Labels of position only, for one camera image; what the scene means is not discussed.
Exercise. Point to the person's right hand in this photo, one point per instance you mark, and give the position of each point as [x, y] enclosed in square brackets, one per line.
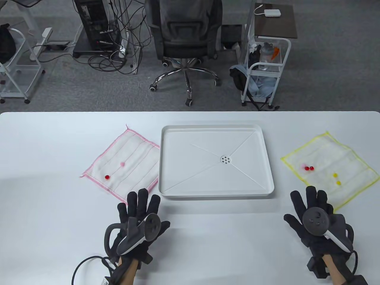
[311, 199]

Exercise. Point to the person's left hand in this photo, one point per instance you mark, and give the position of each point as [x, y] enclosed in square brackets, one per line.
[139, 204]

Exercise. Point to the pink-edged white dish cloth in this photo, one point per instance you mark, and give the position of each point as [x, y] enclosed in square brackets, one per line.
[127, 166]

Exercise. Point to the yellow-edged white dish cloth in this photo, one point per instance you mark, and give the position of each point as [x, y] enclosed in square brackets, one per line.
[335, 160]

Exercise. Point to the black left forearm sensor box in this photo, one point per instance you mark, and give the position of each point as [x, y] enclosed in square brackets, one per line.
[111, 280]

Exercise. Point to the black right forearm sensor box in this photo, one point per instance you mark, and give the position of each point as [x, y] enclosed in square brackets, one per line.
[354, 280]

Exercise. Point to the person's right forearm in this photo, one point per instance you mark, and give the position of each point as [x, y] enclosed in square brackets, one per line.
[332, 270]

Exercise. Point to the blue grey cloth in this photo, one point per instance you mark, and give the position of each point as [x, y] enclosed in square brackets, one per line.
[261, 86]

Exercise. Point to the grey white right hand controller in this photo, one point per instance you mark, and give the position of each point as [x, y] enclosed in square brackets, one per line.
[314, 221]

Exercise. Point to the grey white hand controller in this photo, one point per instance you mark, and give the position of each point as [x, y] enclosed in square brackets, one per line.
[314, 221]
[133, 240]

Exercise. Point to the grey white left hand controller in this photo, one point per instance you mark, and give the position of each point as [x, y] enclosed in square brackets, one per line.
[133, 240]

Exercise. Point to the white plastic tray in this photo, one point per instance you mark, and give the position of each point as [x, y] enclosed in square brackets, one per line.
[207, 178]

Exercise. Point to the white rolling cart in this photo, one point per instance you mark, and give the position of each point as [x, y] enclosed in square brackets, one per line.
[276, 89]

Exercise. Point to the black backpack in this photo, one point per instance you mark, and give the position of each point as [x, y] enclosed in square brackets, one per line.
[237, 78]

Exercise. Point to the clear water bottle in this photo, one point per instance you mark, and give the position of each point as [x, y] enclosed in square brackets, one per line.
[265, 58]

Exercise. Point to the orange tool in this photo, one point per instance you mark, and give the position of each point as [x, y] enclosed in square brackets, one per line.
[276, 52]

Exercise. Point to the black pouch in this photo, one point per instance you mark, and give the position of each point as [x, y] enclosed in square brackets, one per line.
[254, 56]

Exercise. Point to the white power strip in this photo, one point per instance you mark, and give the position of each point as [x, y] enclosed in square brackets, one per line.
[122, 49]

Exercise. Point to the black computer stand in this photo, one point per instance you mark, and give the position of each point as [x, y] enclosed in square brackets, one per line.
[89, 53]

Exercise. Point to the brown side table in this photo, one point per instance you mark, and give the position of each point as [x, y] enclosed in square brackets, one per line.
[276, 26]

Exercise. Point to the black floor socket box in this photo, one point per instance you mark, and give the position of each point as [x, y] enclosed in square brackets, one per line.
[56, 45]

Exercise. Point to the black office chair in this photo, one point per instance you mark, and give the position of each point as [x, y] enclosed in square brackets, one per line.
[184, 29]

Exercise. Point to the black bin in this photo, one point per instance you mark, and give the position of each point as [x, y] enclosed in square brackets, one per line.
[231, 35]

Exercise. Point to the white box device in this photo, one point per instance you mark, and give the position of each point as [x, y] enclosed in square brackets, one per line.
[272, 13]

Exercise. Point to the black computer tower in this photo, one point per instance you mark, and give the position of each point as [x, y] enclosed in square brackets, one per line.
[92, 20]

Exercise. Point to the white desk leg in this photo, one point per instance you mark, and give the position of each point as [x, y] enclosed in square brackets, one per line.
[41, 41]

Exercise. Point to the black bag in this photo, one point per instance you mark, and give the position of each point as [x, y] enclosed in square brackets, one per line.
[6, 44]

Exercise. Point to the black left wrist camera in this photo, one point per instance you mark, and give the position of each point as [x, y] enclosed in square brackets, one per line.
[146, 258]

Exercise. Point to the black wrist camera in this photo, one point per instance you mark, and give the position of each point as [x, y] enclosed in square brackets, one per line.
[316, 267]
[146, 258]

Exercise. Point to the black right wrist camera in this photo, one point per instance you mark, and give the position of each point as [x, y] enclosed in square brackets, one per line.
[316, 267]

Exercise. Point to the white desk leg frame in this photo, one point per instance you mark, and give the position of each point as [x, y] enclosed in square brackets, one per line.
[129, 29]

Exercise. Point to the white frame post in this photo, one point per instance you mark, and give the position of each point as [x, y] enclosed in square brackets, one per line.
[248, 26]

